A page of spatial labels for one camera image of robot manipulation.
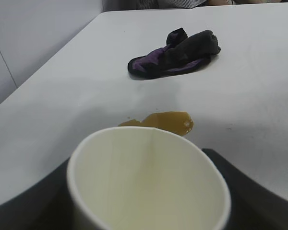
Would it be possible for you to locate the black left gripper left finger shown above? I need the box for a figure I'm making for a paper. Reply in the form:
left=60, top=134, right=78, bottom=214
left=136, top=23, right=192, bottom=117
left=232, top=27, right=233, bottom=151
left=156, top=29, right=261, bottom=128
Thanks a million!
left=0, top=157, right=74, bottom=230

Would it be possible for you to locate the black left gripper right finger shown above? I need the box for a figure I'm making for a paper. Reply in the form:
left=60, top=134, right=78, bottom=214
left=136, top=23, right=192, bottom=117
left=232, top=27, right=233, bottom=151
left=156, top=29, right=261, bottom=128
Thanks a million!
left=201, top=148, right=288, bottom=230

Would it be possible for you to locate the white paper cup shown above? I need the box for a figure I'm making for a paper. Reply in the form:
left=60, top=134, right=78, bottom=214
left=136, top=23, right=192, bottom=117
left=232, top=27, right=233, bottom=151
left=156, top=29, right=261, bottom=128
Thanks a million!
left=66, top=126, right=231, bottom=230

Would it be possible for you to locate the dark purple grey cloth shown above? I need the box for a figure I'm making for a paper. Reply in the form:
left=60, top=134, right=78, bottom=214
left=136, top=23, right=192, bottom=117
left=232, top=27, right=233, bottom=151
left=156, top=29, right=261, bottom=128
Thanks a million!
left=127, top=27, right=221, bottom=81

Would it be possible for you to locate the brown liquid spill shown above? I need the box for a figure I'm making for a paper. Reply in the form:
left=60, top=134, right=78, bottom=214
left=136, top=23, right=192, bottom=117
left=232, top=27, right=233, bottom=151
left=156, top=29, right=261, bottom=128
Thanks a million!
left=117, top=111, right=194, bottom=138

